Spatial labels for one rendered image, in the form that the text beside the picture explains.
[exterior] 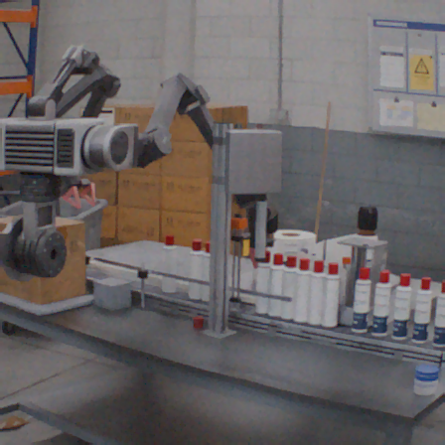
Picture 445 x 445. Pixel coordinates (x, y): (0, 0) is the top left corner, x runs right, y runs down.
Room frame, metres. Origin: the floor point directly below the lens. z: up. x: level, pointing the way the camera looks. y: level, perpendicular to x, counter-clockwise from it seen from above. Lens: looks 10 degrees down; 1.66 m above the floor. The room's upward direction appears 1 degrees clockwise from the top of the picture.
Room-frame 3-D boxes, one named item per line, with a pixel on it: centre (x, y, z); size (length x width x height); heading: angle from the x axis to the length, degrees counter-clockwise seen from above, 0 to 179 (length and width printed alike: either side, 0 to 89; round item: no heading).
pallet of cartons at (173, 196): (6.81, 0.45, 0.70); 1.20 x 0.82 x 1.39; 69
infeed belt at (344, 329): (2.88, -0.06, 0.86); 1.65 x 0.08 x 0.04; 53
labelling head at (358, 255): (2.69, -0.45, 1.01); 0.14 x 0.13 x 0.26; 53
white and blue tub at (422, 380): (2.13, -0.58, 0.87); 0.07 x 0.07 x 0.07
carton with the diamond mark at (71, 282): (3.07, 0.67, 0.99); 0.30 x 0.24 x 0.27; 52
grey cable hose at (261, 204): (2.70, -0.13, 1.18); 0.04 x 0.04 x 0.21
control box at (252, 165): (2.74, -0.09, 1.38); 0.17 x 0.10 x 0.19; 108
